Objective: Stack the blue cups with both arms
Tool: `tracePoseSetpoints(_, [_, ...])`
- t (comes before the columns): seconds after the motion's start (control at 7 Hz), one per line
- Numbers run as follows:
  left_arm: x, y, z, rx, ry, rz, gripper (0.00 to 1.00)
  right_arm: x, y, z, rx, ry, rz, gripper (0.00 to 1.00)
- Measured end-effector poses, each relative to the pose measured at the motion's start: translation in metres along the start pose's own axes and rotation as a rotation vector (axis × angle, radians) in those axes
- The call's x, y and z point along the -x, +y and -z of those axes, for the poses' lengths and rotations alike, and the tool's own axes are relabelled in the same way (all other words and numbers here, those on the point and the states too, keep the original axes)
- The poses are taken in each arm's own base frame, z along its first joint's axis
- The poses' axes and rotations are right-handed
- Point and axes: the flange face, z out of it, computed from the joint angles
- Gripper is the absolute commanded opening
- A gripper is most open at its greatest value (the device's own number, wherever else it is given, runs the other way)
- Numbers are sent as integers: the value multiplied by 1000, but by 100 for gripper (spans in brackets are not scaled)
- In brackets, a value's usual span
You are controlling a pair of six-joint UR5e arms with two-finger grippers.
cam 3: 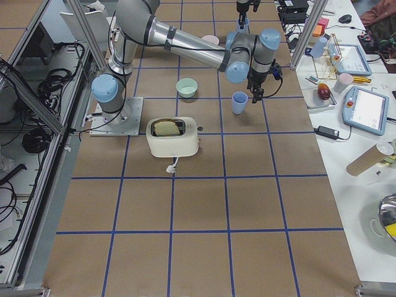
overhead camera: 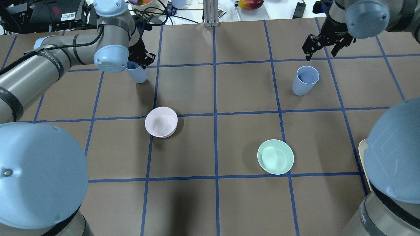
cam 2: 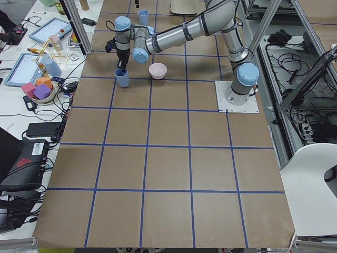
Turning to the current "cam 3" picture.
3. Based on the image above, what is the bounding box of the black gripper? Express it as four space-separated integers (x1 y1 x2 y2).
247 60 283 103
236 0 260 27

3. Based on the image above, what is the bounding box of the blue cup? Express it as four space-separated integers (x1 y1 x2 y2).
236 18 249 33
231 92 249 114
310 37 327 58

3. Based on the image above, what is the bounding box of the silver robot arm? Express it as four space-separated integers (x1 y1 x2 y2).
106 1 283 103

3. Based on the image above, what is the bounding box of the pink bowl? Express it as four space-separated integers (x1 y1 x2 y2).
202 35 220 45

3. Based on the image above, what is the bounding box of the grey tray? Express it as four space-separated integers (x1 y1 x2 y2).
303 88 338 111

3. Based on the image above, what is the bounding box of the red apple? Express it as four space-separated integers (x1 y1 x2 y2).
317 83 331 100

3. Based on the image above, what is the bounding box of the blue cup on rack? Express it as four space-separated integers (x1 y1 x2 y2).
310 37 327 58

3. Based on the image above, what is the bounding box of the mint green bowl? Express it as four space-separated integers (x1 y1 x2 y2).
176 78 198 98

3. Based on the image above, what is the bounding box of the black power adapter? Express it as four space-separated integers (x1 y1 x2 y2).
314 126 339 140

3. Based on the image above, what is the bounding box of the white cup on side table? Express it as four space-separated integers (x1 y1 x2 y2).
333 73 353 93

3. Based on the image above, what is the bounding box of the cream white toaster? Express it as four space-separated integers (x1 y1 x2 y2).
146 117 199 158

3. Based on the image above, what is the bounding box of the far teach pendant tablet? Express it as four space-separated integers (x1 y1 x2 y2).
327 43 372 77

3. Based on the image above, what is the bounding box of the teach pendant tablet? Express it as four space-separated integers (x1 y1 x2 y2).
327 43 372 77
342 87 389 136

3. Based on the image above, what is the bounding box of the slice of toast bread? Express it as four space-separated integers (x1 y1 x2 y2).
153 121 180 136

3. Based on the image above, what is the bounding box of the black computer mouse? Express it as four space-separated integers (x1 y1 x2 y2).
338 14 352 24

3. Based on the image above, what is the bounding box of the near teach pendant tablet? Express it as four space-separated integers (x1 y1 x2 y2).
342 87 389 136

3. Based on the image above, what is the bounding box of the cardboard tube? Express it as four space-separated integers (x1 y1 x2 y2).
346 142 394 176

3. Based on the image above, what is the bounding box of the metal mixing bowl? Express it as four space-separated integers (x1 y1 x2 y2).
370 194 395 242

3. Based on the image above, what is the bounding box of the gold wire rack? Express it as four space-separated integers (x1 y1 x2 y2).
312 33 343 80

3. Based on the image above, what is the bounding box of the aluminium frame post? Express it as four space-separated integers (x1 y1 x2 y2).
290 0 328 70

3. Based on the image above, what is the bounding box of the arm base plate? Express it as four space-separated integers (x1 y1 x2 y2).
89 97 144 137

